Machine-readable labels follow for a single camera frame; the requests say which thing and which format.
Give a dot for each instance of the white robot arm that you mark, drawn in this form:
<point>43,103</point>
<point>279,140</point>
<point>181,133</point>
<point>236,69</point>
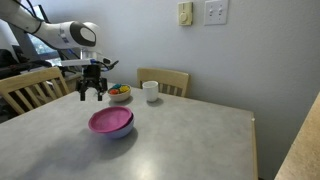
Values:
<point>56,31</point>

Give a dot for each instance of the white cup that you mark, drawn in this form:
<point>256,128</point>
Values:
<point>150,91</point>

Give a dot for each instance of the teal toy piece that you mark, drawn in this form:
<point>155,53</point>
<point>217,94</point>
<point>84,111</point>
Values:
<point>116,86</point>

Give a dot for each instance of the small wooden side table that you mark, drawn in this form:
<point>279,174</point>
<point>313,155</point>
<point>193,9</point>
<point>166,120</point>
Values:
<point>74,81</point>

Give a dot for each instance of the orange toy piece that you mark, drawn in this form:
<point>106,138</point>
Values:
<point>114,92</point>

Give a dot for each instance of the beige wall thermostat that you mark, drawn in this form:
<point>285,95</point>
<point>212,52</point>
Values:
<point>185,14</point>

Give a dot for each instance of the beige bowl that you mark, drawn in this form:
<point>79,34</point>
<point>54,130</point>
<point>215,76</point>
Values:
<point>121,96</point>

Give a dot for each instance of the pink round plastic lid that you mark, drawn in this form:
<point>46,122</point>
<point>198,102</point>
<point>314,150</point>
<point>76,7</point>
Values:
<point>110,119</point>

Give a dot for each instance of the beige countertop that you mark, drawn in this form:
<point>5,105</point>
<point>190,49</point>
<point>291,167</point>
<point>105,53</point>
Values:
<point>303,150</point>

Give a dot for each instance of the white light switch plate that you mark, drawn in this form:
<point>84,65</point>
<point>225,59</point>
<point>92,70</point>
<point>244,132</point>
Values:
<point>216,12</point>

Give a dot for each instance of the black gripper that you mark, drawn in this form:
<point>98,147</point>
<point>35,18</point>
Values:
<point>92,76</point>

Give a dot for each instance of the blue plastic bowl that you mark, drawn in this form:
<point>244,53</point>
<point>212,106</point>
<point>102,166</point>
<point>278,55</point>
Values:
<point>124,132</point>

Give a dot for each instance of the yellow toy piece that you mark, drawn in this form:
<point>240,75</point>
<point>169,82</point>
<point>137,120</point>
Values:
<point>124,89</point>

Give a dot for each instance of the wooden chair with slatted backrest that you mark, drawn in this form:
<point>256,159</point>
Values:
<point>36,78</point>

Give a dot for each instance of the wooden chair with solid backrest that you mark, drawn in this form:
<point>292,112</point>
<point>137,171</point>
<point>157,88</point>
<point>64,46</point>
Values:
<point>163,77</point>

